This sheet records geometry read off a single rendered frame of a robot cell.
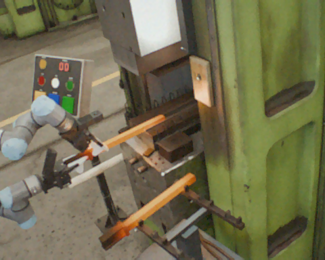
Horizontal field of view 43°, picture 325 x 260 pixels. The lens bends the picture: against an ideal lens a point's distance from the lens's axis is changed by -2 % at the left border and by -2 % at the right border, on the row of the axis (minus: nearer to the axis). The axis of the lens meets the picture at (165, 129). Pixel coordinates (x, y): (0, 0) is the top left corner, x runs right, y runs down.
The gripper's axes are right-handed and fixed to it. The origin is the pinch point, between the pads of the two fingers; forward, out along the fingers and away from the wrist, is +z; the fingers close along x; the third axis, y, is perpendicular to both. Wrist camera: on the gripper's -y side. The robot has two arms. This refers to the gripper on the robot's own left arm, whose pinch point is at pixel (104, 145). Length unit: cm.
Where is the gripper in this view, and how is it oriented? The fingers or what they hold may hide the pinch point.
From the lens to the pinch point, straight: 170.7
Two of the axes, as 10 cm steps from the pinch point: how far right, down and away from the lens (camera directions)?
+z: 5.4, 5.1, 6.8
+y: -6.4, 7.7, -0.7
